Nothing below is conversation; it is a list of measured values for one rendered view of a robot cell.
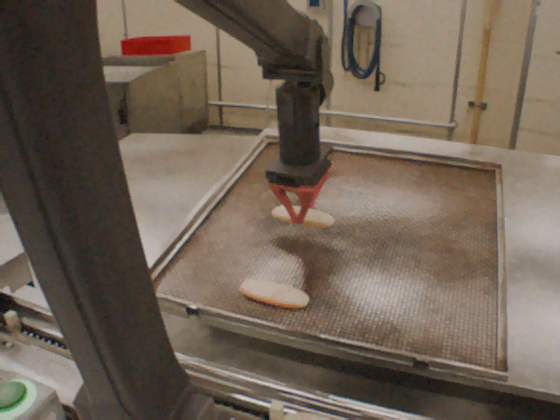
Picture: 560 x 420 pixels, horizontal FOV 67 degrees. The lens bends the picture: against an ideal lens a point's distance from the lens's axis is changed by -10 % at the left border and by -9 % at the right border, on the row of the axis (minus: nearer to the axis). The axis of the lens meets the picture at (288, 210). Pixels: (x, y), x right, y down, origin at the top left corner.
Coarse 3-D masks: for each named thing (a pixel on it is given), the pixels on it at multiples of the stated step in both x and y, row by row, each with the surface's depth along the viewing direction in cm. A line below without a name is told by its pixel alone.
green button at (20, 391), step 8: (8, 384) 45; (16, 384) 45; (24, 384) 46; (0, 392) 44; (8, 392) 44; (16, 392) 44; (24, 392) 45; (0, 400) 43; (8, 400) 43; (16, 400) 44; (24, 400) 44; (0, 408) 43; (8, 408) 43
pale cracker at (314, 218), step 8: (280, 208) 72; (296, 208) 71; (280, 216) 71; (288, 216) 70; (312, 216) 69; (320, 216) 69; (328, 216) 70; (304, 224) 69; (312, 224) 69; (320, 224) 68; (328, 224) 69
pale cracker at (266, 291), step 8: (248, 280) 64; (256, 280) 64; (264, 280) 64; (240, 288) 64; (248, 288) 63; (256, 288) 63; (264, 288) 62; (272, 288) 62; (280, 288) 62; (288, 288) 62; (296, 288) 63; (248, 296) 63; (256, 296) 62; (264, 296) 62; (272, 296) 61; (280, 296) 61; (288, 296) 61; (296, 296) 61; (304, 296) 61; (272, 304) 61; (280, 304) 61; (288, 304) 60; (296, 304) 60; (304, 304) 61
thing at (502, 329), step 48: (336, 144) 97; (240, 192) 85; (288, 192) 84; (384, 192) 82; (432, 192) 81; (240, 240) 73; (288, 240) 73; (384, 240) 71; (432, 288) 62; (288, 336) 57; (384, 336) 56; (480, 336) 54
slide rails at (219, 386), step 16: (0, 304) 67; (32, 320) 64; (48, 320) 64; (16, 336) 60; (64, 352) 58; (192, 384) 54; (208, 384) 54; (224, 384) 54; (240, 400) 52; (256, 400) 52; (288, 400) 52; (240, 416) 50; (336, 416) 50; (352, 416) 50
